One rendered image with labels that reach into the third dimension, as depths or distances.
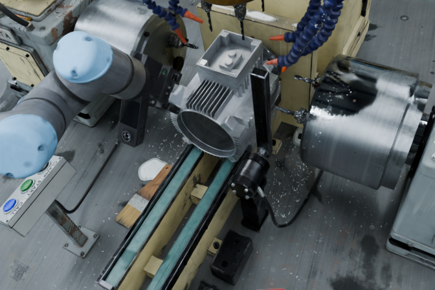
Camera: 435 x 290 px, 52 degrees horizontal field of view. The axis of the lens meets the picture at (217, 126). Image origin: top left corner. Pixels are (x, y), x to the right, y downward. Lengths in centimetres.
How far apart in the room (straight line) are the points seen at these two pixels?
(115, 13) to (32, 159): 61
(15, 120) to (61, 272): 66
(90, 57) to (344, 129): 48
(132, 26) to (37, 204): 44
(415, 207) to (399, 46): 70
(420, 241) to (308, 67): 45
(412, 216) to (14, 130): 73
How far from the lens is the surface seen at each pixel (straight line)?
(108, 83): 72
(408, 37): 156
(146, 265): 109
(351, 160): 91
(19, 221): 98
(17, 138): 59
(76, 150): 137
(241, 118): 96
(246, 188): 91
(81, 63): 67
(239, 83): 96
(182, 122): 106
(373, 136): 88
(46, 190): 99
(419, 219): 98
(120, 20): 112
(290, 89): 117
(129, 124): 85
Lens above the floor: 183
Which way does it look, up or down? 52 degrees down
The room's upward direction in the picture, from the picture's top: 12 degrees counter-clockwise
